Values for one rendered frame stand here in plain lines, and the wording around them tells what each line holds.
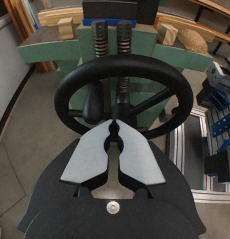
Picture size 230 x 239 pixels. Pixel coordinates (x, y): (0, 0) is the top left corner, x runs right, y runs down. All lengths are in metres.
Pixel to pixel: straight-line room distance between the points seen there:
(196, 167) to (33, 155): 1.45
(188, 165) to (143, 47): 0.92
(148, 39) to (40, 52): 0.30
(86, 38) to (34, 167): 1.16
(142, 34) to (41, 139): 1.22
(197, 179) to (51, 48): 1.14
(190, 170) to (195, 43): 0.86
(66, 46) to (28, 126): 1.20
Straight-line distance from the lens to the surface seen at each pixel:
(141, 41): 0.22
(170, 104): 0.59
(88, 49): 0.23
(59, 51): 0.37
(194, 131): 1.17
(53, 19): 0.52
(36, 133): 1.34
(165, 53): 0.36
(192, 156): 1.06
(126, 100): 0.25
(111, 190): 1.03
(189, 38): 0.42
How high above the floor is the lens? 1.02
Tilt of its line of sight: 60 degrees down
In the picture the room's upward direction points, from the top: 5 degrees clockwise
